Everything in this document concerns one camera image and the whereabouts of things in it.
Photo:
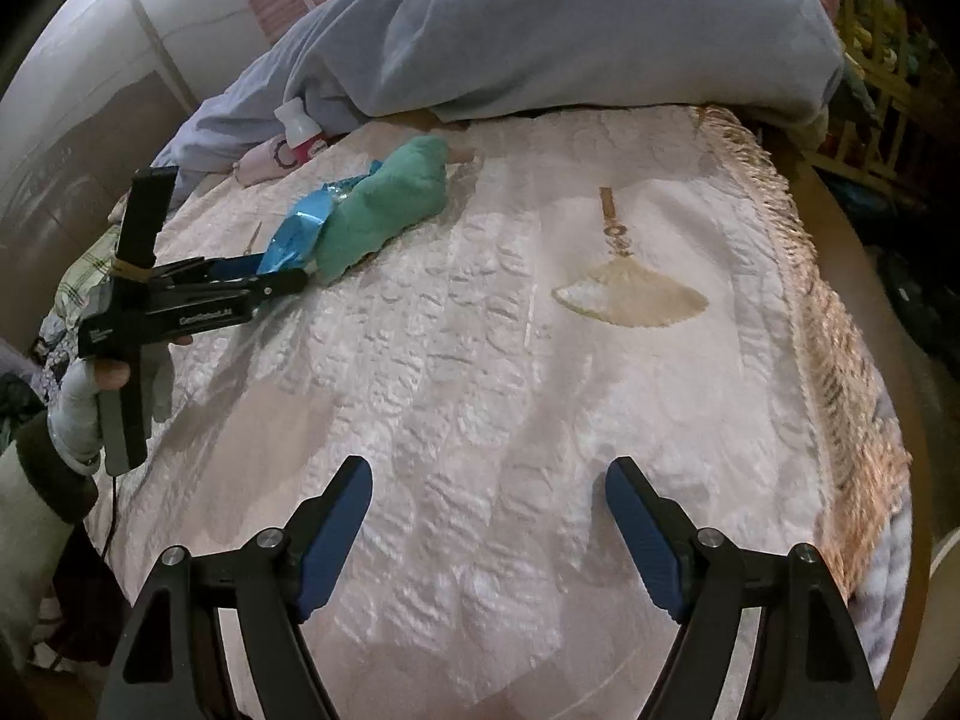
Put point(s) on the green towel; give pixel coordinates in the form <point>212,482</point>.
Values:
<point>382,195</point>

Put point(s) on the blue plastic packet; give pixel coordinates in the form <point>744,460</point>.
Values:
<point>300,221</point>

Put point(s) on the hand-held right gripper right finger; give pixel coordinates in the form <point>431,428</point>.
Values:
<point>645,532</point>

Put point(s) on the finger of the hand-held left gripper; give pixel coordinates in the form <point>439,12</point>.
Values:
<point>232,266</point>
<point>277,285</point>

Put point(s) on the person's left hand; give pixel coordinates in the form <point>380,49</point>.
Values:
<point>75,412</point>

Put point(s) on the grey-blue blanket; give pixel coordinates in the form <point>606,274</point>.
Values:
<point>562,22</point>

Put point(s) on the person's left forearm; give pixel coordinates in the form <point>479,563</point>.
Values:
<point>30,510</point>

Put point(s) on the plaid cloth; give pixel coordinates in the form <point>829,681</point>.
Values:
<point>79,281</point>

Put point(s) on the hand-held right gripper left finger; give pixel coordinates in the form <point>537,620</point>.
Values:
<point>330,532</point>

